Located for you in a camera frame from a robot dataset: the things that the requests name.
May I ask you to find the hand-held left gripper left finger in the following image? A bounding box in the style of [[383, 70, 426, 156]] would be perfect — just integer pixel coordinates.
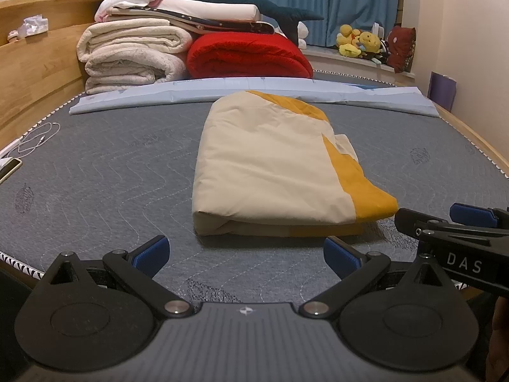
[[47, 236, 195, 320]]

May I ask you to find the dark red cushion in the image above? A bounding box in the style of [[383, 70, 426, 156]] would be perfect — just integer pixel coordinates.
[[386, 26, 416, 74]]

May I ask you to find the red folded blanket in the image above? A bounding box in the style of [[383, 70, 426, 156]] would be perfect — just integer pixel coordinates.
[[186, 34, 315, 80]]

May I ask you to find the cream folded blanket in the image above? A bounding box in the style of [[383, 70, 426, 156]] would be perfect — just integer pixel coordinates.
[[76, 20, 195, 95]]

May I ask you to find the white folded pillow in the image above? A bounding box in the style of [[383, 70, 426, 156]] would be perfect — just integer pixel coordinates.
[[157, 0, 261, 23]]

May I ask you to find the white earphone cable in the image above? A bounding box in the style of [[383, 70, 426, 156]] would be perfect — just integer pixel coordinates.
[[0, 123, 61, 158]]

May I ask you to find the blue curtain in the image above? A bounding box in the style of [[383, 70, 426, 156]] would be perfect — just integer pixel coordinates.
[[230, 0, 405, 48]]

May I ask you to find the beige and yellow hooded garment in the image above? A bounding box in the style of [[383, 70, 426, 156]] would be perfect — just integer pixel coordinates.
[[192, 90, 399, 237]]

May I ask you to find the wooden bed side rail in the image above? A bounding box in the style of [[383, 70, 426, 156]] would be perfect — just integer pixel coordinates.
[[435, 103, 509, 204]]

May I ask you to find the window sill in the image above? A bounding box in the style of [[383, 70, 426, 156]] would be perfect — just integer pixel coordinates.
[[298, 46, 416, 84]]

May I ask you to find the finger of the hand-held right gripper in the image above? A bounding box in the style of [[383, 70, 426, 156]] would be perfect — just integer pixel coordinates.
[[450, 203, 509, 231], [395, 208, 509, 248]]

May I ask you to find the light blue folded sheet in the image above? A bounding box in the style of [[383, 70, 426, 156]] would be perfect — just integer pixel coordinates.
[[69, 77, 440, 118]]

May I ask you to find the wooden headboard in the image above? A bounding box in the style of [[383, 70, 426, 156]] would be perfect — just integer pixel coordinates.
[[0, 0, 110, 150]]

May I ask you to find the smartphone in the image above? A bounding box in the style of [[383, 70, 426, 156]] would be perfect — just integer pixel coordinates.
[[0, 158, 22, 186]]

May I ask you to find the purple box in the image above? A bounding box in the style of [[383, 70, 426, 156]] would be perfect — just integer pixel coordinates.
[[429, 72, 457, 113]]

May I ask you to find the yellow plush toy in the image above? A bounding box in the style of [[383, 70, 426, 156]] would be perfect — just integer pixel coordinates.
[[336, 24, 360, 57], [356, 31, 380, 55]]

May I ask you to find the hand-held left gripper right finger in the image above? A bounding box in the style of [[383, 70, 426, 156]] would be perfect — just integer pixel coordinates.
[[299, 237, 454, 320]]

